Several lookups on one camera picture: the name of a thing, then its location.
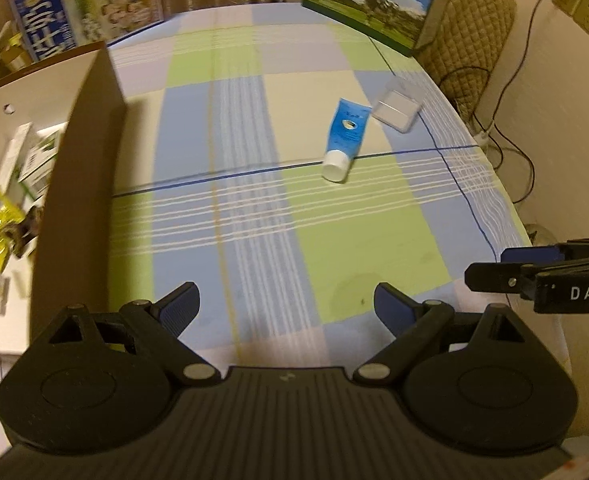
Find white green toothpaste box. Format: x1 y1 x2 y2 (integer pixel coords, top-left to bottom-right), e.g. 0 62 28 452
17 126 68 200

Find green milk carton box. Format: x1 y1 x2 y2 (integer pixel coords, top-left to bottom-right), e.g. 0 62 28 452
302 0 460 57

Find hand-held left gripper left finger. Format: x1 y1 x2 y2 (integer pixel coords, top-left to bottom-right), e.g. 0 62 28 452
46 281 221 387

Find dark brown scrunchie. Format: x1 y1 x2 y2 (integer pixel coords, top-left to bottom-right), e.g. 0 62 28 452
9 205 42 261

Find quilted beige chair cover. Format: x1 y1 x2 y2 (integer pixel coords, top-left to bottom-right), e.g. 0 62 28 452
417 0 518 121

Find brown box with white inside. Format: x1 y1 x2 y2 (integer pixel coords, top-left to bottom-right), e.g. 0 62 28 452
0 40 128 356

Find clear plastic box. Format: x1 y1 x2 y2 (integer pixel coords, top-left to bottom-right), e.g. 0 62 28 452
371 77 424 133

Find black charger cable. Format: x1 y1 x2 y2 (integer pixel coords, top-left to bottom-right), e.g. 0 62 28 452
475 0 561 203

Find blue cream tube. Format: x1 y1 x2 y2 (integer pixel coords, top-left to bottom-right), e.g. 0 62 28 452
322 97 371 183

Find blue milk carton box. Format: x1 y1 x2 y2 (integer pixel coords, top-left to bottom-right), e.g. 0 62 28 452
5 0 166 63

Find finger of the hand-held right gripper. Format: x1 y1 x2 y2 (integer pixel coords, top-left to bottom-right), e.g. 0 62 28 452
501 244 568 264
465 259 543 295

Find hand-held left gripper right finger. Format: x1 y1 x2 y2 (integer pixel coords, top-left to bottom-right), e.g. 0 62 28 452
352 281 531 387

